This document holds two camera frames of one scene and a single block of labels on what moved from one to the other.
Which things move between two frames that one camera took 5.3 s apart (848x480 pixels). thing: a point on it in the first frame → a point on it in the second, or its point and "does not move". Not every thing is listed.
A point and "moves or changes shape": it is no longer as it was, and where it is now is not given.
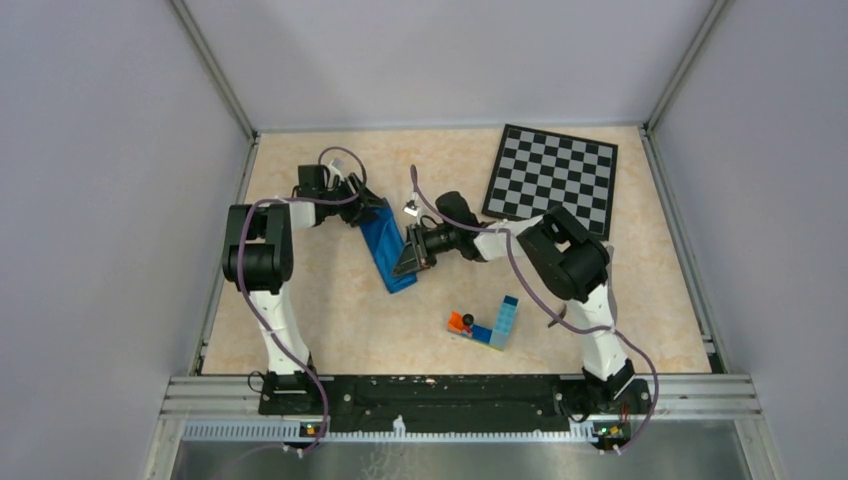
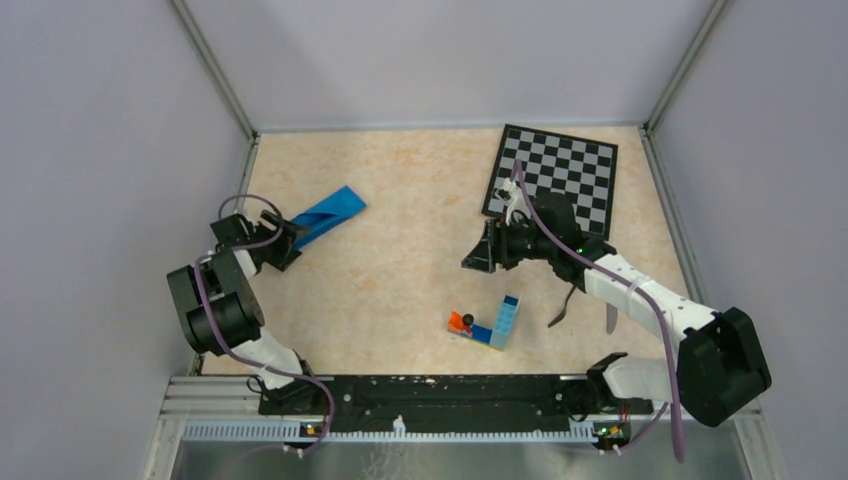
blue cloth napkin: x=385 y=237 moves or changes shape
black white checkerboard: x=536 y=170 does not move
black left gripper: x=360 y=207 → x=284 y=254
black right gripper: x=415 y=255 → x=486 y=254
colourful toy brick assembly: x=463 y=324 does not move
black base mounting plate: x=372 y=404 does not move
